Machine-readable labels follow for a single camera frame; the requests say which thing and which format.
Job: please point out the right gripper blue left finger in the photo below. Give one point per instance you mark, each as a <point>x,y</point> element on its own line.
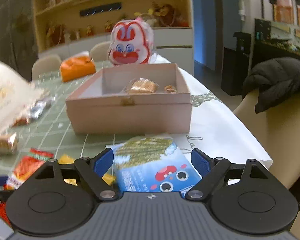
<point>102,162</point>

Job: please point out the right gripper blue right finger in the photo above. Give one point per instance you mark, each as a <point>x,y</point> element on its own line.
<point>201,162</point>

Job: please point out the yellow snack packet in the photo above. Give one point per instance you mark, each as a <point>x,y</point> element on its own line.
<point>79,170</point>

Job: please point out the blue seaweed snack packet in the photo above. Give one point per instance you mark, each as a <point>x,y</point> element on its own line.
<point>152,164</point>

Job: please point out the red snack packet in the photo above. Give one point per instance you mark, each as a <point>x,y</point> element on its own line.
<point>26,167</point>

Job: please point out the long bread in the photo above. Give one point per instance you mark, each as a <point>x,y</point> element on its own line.
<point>8,143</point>

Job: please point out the green checkered tablecloth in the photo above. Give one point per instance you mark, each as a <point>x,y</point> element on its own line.
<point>52,132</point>

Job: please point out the pink cardboard box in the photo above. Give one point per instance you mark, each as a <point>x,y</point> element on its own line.
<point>100,104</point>

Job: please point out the small silver snack packets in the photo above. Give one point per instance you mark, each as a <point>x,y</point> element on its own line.
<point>35,111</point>

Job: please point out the wrapped biscuit in box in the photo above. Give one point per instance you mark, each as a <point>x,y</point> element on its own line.
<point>141,86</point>

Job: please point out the beige chair with jacket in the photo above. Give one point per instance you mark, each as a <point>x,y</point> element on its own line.
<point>278,131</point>

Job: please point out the orange tissue box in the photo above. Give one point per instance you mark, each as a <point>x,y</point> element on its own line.
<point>76,67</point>

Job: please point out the black fish tank stand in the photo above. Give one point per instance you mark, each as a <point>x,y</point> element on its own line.
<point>276,34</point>

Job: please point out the beige chair far left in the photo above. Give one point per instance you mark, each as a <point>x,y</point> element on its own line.
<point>46,64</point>

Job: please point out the beige chair far middle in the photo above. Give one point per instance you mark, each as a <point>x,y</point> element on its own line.
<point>100,52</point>

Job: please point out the black jacket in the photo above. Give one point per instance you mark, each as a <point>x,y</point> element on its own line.
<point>276,80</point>

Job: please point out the large cream paper bag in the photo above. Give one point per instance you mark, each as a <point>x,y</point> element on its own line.
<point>17,95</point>

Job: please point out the red white bunny bag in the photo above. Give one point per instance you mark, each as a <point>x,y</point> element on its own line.
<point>131,41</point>

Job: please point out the wooden shelf cabinet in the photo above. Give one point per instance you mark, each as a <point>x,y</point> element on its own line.
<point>68,27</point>

